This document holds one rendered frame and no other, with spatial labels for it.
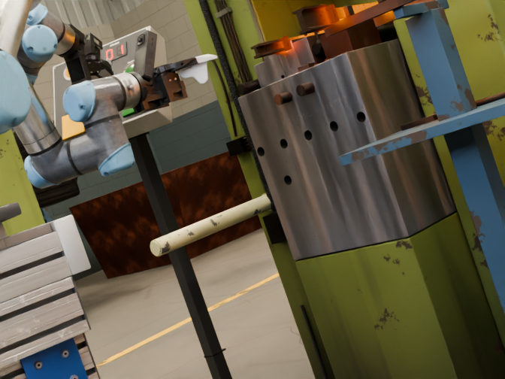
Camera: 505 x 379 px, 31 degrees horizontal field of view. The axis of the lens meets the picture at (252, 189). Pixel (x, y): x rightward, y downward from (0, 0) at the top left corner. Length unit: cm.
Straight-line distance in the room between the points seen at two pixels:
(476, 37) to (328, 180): 48
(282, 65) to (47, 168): 71
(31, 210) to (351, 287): 495
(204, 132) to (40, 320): 999
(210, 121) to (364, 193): 913
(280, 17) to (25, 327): 143
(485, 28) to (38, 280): 117
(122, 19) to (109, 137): 1032
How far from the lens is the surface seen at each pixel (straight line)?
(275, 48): 224
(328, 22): 174
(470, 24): 213
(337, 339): 235
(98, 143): 183
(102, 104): 183
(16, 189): 698
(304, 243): 230
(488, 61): 212
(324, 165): 219
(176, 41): 1139
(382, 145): 174
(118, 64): 258
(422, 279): 212
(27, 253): 142
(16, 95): 139
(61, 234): 144
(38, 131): 184
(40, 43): 202
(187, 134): 1159
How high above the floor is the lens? 77
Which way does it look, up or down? 2 degrees down
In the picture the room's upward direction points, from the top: 19 degrees counter-clockwise
